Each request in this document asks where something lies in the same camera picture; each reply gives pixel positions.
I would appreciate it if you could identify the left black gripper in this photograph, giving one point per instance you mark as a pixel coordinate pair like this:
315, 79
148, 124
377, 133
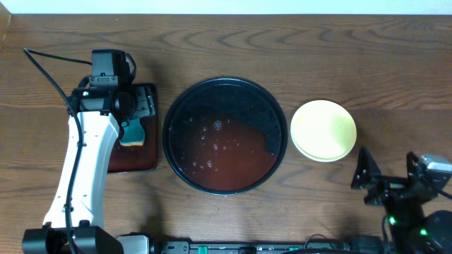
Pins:
145, 97

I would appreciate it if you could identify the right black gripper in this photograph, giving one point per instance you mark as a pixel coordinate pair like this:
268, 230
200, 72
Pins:
388, 184

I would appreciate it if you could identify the green orange sponge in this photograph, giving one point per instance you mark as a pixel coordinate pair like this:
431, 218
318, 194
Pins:
133, 133

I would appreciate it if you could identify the yellow plate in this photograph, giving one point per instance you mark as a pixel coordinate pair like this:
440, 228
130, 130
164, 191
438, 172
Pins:
323, 131

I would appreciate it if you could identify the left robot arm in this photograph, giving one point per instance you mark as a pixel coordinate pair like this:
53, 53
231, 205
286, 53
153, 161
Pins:
112, 129

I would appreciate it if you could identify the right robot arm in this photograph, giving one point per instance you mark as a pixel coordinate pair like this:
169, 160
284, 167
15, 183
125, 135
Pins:
414, 232

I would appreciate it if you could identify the rectangular black tray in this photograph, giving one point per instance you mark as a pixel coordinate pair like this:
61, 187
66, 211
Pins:
137, 158

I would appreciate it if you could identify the round black tray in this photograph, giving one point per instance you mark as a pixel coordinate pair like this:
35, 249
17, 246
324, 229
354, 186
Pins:
225, 136

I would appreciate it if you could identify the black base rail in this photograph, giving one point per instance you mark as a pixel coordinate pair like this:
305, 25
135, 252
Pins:
185, 247

